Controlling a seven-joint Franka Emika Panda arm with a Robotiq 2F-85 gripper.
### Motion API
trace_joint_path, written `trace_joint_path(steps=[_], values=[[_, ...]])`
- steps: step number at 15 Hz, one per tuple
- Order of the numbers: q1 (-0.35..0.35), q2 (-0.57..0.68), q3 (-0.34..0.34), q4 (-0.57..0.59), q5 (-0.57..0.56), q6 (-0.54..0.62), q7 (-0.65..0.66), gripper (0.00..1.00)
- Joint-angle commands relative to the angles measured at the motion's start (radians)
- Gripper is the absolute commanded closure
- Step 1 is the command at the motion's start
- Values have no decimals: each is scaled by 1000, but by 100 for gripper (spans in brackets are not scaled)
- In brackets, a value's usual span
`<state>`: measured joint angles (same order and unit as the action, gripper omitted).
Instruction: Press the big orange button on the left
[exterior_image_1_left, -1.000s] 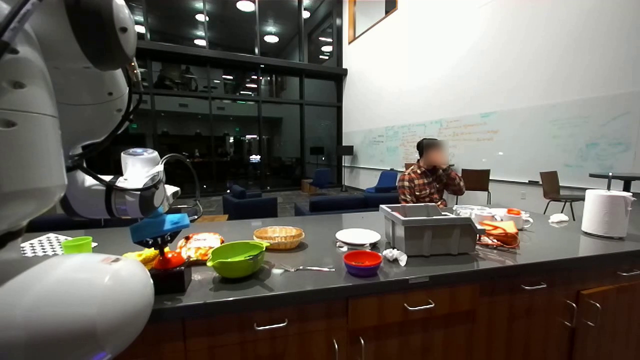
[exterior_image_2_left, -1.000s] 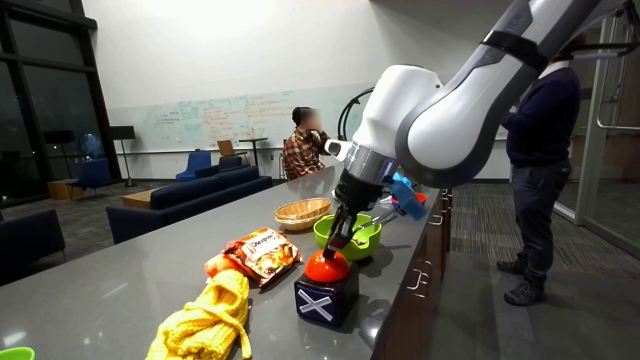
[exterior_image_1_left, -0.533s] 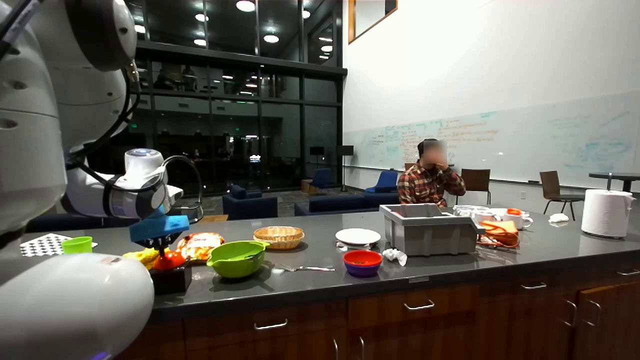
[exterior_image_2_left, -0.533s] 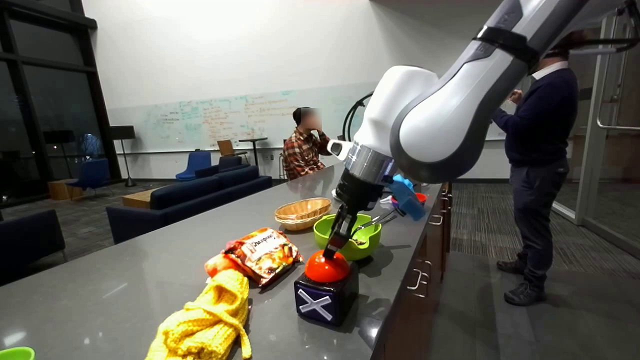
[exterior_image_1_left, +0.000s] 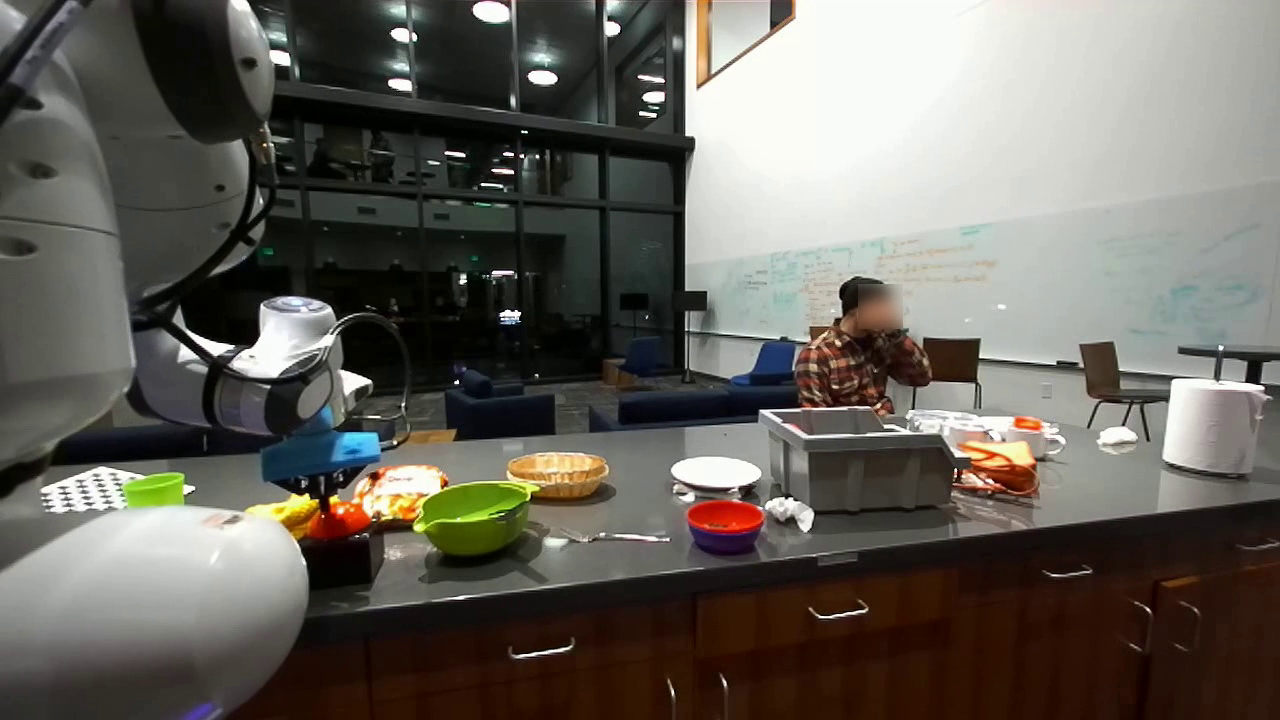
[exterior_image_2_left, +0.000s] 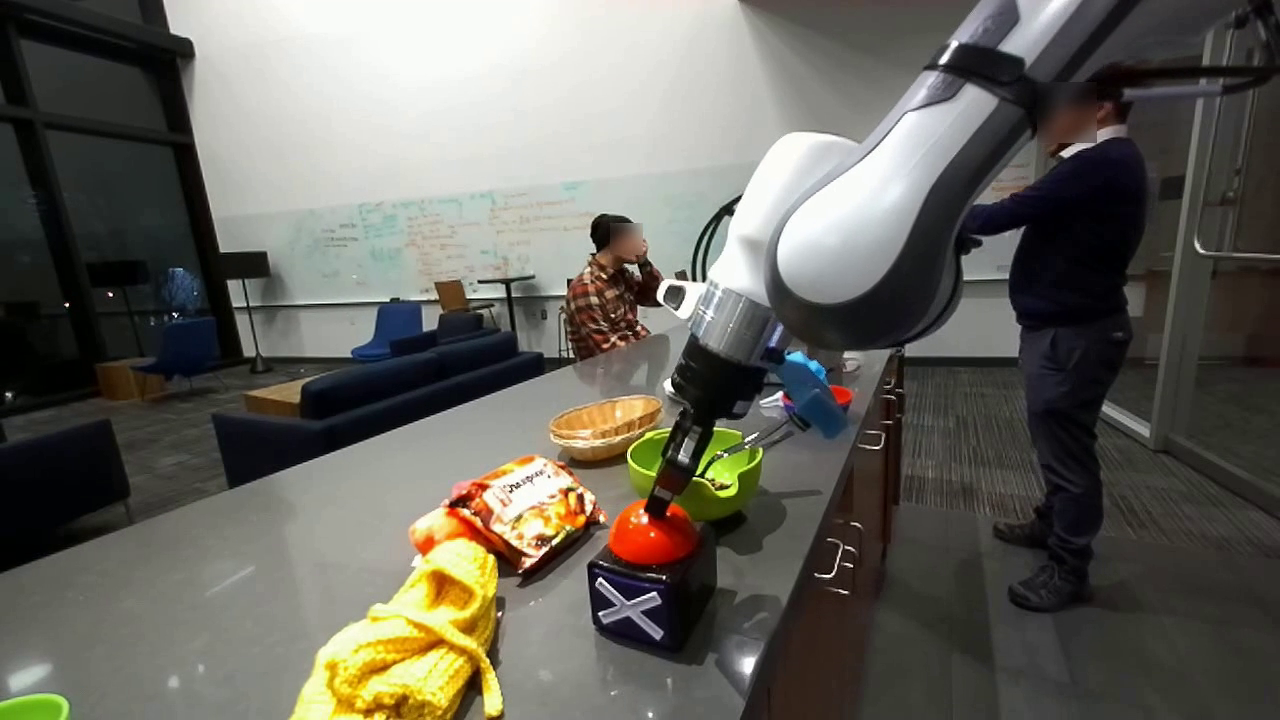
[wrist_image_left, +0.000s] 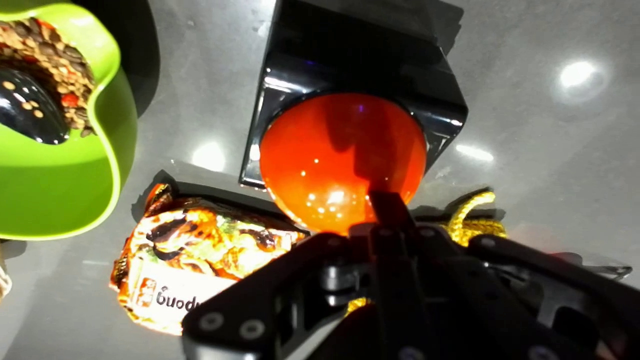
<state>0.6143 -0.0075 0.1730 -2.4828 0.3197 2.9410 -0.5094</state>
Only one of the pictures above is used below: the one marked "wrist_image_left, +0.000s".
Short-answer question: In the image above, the green plastic bowl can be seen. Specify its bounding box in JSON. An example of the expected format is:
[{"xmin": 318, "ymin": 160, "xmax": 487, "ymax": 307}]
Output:
[{"xmin": 0, "ymin": 0, "xmax": 139, "ymax": 241}]

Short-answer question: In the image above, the black glossy scoop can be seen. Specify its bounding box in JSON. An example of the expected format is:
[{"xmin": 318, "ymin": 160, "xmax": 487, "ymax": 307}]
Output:
[{"xmin": 0, "ymin": 67, "xmax": 71, "ymax": 146}]

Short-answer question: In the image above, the orange snack packet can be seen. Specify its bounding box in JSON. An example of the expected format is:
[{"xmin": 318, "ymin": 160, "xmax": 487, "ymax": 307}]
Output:
[{"xmin": 110, "ymin": 182, "xmax": 311, "ymax": 337}]

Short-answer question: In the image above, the orange button on black box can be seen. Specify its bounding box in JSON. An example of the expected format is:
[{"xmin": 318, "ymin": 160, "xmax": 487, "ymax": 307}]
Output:
[{"xmin": 239, "ymin": 0, "xmax": 469, "ymax": 236}]

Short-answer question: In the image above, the white rope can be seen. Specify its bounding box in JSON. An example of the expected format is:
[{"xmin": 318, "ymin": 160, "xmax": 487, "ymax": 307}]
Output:
[{"xmin": 0, "ymin": 245, "xmax": 13, "ymax": 301}]

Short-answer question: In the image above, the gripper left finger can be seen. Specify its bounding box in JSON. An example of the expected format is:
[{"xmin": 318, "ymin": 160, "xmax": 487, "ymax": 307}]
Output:
[{"xmin": 181, "ymin": 191, "xmax": 402, "ymax": 360}]

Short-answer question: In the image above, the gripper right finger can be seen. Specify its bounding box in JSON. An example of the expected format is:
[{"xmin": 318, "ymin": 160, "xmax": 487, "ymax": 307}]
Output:
[{"xmin": 395, "ymin": 191, "xmax": 640, "ymax": 360}]

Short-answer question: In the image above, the heap of mixed beans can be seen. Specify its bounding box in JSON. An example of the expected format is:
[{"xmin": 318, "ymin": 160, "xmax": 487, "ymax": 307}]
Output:
[{"xmin": 0, "ymin": 18, "xmax": 96, "ymax": 138}]

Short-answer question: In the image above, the yellow rope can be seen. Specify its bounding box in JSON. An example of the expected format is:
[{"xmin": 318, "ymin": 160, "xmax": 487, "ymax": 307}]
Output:
[{"xmin": 345, "ymin": 190, "xmax": 509, "ymax": 317}]

